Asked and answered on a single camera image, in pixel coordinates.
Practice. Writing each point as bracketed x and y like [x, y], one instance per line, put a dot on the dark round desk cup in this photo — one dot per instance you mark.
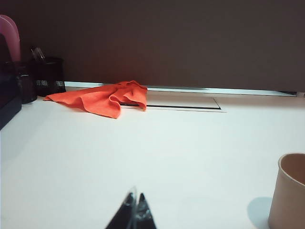
[26, 88]

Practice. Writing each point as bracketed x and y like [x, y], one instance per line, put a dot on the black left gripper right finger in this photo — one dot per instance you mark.
[144, 214]

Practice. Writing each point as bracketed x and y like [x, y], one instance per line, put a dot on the clear plastic pen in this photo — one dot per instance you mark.
[38, 53]

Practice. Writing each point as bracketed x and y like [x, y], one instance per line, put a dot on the pink plastic object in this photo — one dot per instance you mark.
[12, 31]

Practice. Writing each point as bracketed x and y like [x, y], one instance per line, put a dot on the brown desk divider panel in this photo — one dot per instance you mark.
[166, 47]

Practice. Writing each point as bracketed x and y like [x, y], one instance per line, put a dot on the black mesh pen holder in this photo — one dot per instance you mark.
[47, 76]

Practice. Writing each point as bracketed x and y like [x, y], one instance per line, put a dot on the brown paper cup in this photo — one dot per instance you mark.
[286, 202]

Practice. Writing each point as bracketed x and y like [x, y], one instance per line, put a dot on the black box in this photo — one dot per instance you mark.
[7, 107]

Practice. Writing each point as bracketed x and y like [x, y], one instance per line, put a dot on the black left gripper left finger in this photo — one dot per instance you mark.
[127, 212]

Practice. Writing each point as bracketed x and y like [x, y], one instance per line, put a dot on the orange cloth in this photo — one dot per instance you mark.
[95, 100]

